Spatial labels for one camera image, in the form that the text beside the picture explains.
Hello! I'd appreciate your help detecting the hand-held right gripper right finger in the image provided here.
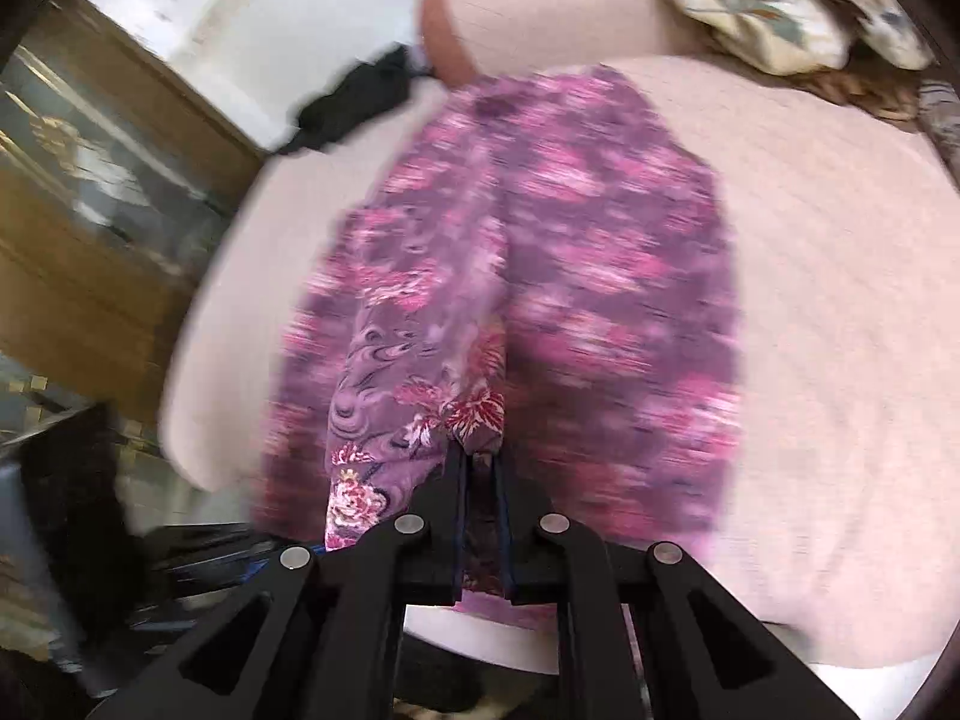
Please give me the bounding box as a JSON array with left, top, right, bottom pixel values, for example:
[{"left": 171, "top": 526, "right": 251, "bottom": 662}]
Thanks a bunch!
[{"left": 491, "top": 454, "right": 857, "bottom": 720}]

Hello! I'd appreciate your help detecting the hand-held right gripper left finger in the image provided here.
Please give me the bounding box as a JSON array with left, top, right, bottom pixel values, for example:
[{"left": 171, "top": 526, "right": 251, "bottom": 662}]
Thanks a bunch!
[{"left": 90, "top": 442, "right": 470, "bottom": 720}]

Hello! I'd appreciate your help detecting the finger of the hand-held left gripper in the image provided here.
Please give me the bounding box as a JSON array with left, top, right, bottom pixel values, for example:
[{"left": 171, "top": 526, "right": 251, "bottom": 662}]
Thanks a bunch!
[{"left": 142, "top": 523, "right": 331, "bottom": 616}]

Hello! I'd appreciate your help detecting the purple floral garment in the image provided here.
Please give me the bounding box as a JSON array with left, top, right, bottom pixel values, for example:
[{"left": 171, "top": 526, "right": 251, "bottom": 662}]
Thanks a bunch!
[{"left": 255, "top": 64, "right": 743, "bottom": 631}]

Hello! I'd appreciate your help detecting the wooden glass door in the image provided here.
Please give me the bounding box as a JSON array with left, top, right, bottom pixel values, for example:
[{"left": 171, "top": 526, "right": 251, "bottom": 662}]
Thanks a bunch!
[{"left": 0, "top": 0, "right": 267, "bottom": 421}]

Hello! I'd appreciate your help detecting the pink sofa bed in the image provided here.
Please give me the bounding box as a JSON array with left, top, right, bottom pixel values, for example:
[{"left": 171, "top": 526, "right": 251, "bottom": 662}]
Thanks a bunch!
[{"left": 161, "top": 52, "right": 960, "bottom": 672}]

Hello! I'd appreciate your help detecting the black cloth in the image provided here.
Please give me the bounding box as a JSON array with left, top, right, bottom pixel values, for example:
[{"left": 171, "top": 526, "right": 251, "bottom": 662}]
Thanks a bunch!
[{"left": 274, "top": 45, "right": 436, "bottom": 158}]

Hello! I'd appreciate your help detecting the pink bolster cushion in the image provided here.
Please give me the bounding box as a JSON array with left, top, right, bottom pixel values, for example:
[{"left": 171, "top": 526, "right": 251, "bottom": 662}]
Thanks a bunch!
[{"left": 416, "top": 0, "right": 713, "bottom": 87}]

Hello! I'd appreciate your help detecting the beige floral blanket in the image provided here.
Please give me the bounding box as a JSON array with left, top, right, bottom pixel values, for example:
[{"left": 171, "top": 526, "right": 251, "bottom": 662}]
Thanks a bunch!
[{"left": 637, "top": 0, "right": 935, "bottom": 121}]

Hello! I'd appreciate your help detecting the striped patterned pillow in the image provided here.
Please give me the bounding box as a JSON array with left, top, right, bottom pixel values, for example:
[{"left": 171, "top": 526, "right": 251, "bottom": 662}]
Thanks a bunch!
[{"left": 919, "top": 79, "right": 960, "bottom": 181}]

